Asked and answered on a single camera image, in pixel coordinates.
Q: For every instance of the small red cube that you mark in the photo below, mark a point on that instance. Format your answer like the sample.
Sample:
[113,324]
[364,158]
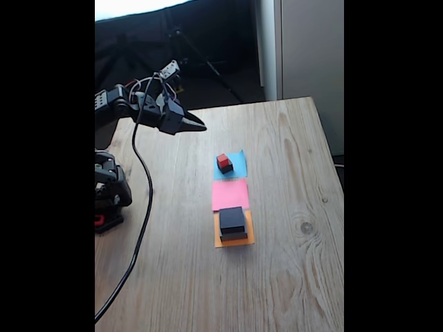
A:
[222,160]

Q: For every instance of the red table clamp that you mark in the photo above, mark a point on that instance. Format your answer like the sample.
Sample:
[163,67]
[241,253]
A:
[99,220]

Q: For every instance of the medium black cube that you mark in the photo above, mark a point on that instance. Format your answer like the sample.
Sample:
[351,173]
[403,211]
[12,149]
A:
[232,219]

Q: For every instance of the white cabinet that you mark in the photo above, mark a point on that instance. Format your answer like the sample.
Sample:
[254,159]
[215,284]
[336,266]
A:
[311,52]

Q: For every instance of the black tripod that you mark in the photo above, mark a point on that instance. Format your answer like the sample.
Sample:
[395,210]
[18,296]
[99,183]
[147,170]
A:
[207,65]

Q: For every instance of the black light stand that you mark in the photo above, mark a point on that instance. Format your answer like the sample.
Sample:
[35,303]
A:
[128,52]

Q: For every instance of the small gripper camera board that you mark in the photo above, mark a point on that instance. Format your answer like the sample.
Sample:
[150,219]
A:
[169,71]

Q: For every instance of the pink paper sheet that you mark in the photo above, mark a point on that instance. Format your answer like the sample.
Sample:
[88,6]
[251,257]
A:
[230,195]

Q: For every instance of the bright white light panel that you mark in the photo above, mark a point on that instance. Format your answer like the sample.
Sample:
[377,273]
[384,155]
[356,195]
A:
[131,7]

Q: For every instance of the blue paper sheet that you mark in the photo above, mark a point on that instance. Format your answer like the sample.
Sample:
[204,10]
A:
[240,165]

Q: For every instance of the small black cube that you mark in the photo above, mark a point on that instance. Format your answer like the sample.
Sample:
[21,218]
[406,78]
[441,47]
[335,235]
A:
[227,168]

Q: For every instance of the orange paper sheet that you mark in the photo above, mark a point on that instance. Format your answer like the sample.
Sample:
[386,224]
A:
[251,235]

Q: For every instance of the large grey cube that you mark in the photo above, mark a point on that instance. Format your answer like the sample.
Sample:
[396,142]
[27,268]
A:
[234,237]

